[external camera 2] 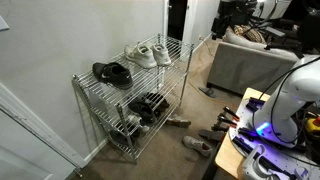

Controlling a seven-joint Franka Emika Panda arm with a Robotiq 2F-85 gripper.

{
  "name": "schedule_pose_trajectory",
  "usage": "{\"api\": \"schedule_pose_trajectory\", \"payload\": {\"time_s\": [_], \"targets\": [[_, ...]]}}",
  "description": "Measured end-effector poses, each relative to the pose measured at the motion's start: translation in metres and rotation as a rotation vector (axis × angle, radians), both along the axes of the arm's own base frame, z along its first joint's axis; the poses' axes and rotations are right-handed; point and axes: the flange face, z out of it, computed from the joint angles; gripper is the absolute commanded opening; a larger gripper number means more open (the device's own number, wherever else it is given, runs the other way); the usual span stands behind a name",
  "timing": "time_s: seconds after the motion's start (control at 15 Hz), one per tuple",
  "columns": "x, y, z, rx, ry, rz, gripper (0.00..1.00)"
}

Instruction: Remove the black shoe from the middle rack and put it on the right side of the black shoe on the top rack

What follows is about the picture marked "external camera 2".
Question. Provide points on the small white sneakers on rack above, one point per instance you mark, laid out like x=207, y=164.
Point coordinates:
x=137, y=120

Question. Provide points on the round grey robot base plate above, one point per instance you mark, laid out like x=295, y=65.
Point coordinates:
x=279, y=158

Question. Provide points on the black shoes bottom shelf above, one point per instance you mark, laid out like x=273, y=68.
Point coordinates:
x=120, y=138

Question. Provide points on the black sneaker on top shelf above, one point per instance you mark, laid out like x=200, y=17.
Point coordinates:
x=113, y=73

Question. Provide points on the grey sofa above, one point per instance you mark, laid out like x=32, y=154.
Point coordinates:
x=240, y=63

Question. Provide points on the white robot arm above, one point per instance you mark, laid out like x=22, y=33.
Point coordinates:
x=301, y=85

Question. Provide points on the black orange clamp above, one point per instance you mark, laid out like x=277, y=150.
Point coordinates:
x=227, y=116

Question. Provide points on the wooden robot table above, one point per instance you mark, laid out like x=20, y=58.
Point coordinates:
x=229, y=159

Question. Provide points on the black sneaker with white swoosh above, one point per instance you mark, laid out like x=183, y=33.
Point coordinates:
x=149, y=107

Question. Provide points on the chrome wire shoe rack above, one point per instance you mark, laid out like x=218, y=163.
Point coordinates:
x=108, y=105

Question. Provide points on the grey sneaker on carpet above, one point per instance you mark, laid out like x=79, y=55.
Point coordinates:
x=197, y=145

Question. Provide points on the white sneaker right of pair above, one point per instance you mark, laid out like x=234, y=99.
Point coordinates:
x=161, y=54

